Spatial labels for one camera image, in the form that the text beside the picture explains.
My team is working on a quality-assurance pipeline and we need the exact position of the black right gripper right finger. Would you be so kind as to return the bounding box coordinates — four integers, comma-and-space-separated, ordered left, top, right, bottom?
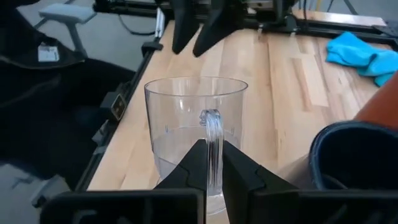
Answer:
222, 140, 398, 224

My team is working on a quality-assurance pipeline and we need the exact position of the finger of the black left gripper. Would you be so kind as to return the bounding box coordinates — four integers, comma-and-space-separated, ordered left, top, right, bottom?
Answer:
192, 0, 247, 58
169, 0, 200, 55

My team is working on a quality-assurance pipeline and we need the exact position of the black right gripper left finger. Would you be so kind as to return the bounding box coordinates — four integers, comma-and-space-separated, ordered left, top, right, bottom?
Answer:
40, 139, 208, 224

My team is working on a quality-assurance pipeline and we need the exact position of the clear plastic mug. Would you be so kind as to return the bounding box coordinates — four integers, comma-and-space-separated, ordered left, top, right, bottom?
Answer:
144, 76, 249, 216

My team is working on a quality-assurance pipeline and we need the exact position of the dark blue speckled mug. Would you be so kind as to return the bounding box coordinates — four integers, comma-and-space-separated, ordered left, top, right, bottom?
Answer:
308, 120, 398, 192

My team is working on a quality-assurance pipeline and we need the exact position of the orange mug white inside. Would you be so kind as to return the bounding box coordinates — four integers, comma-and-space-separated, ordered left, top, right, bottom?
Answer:
353, 70, 398, 130

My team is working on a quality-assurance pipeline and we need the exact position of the silver aluminium bar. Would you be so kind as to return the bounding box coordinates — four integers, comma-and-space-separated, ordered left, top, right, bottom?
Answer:
154, 6, 166, 39

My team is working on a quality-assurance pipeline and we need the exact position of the blue cloth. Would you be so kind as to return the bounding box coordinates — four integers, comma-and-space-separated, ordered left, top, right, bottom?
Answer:
325, 30, 398, 88

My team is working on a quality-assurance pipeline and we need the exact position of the black office chair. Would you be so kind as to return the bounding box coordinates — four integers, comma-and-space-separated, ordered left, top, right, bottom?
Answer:
0, 0, 136, 190

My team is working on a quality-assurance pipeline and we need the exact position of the black aluminium table frame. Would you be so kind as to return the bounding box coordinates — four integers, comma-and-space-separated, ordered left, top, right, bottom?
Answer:
74, 0, 398, 192

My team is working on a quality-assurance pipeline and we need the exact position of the black bracket with brass plate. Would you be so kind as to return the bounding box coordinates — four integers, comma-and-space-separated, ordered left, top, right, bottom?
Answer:
99, 90, 128, 123

